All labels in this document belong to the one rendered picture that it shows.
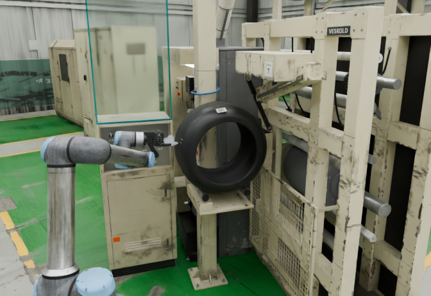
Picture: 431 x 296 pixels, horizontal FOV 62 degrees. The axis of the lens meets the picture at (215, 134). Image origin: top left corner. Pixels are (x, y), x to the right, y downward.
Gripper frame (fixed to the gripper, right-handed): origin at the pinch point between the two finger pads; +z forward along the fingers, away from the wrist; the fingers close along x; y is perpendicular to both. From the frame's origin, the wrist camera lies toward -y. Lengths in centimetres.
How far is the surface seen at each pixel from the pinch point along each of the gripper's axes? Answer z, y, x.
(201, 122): 11.7, 16.3, -10.5
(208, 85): 24.1, 35.2, 25.7
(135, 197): -17, -58, 52
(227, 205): 36, -39, -7
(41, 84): -205, -76, 866
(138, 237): -12, -92, 52
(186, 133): 4.0, 8.6, -8.0
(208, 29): 20, 72, 26
